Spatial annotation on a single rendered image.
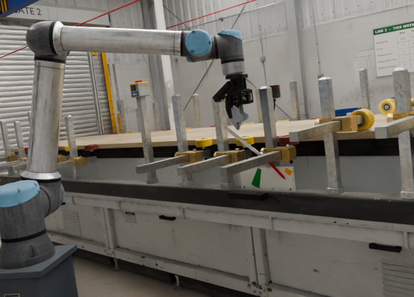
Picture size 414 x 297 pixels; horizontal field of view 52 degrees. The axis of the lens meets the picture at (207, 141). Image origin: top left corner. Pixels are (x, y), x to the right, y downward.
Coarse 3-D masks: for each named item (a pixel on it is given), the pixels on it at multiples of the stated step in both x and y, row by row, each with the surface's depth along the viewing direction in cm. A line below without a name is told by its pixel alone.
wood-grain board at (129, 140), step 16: (208, 128) 299; (240, 128) 256; (256, 128) 239; (288, 128) 211; (64, 144) 325; (80, 144) 298; (112, 144) 262; (128, 144) 251; (160, 144) 232; (176, 144) 223; (192, 144) 215
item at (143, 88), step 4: (132, 84) 212; (136, 84) 210; (140, 84) 210; (144, 84) 212; (136, 88) 210; (140, 88) 210; (144, 88) 212; (148, 88) 214; (140, 92) 210; (144, 92) 212; (148, 92) 214; (132, 96) 213; (136, 96) 211; (140, 96) 211
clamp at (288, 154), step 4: (264, 148) 165; (268, 148) 164; (272, 148) 162; (276, 148) 161; (280, 148) 160; (284, 148) 159; (288, 148) 158; (292, 148) 159; (264, 152) 165; (268, 152) 164; (284, 152) 159; (288, 152) 158; (292, 152) 159; (284, 156) 159; (288, 156) 158; (292, 156) 159; (276, 160) 162; (280, 160) 161; (284, 160) 160; (288, 160) 158
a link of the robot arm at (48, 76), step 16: (48, 64) 158; (64, 64) 162; (48, 80) 158; (32, 96) 161; (48, 96) 159; (32, 112) 160; (48, 112) 160; (32, 128) 160; (48, 128) 160; (32, 144) 161; (48, 144) 161; (32, 160) 161; (48, 160) 162; (32, 176) 160; (48, 176) 162; (48, 192) 160; (64, 192) 175
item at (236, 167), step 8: (272, 152) 158; (280, 152) 160; (248, 160) 145; (256, 160) 148; (264, 160) 152; (272, 160) 156; (224, 168) 137; (232, 168) 138; (240, 168) 142; (248, 168) 145
